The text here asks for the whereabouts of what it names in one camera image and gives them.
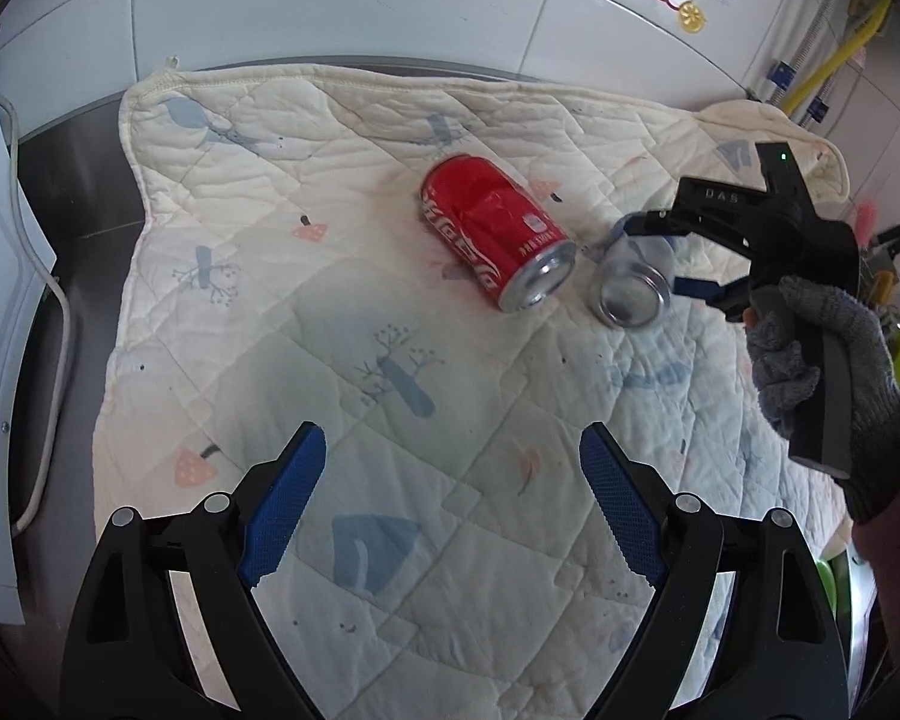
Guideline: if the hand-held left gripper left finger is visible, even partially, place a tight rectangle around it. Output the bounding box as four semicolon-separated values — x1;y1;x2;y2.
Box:
60;422;327;720

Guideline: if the white power cable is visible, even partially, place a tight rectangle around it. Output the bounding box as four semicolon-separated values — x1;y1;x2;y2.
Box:
0;94;72;533

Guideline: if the person's right hand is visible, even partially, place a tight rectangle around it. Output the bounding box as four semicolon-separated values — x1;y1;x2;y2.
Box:
745;275;900;522

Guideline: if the yellow hose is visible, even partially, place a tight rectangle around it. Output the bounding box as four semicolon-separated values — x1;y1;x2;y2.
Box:
784;0;892;117

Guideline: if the cream quilted printed blanket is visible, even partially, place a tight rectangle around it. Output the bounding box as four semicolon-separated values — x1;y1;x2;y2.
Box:
94;64;856;720

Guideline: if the green plastic basin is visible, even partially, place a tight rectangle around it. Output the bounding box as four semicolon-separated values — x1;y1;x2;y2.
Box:
814;555;841;616

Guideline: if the blue silver drink can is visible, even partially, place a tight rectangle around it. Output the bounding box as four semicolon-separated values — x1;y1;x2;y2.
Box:
596;214;692;329

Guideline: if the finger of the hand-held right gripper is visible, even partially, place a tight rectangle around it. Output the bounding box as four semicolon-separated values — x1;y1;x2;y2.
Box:
671;274;758;323
613;176;766;252

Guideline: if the red soda can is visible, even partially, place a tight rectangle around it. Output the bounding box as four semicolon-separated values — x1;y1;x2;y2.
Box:
418;154;577;314

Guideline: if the metal pipe with blue band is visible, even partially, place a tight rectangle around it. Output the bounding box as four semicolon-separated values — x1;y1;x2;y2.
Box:
766;0;841;102

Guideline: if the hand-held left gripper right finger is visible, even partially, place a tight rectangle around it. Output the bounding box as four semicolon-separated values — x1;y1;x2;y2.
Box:
579;422;850;720

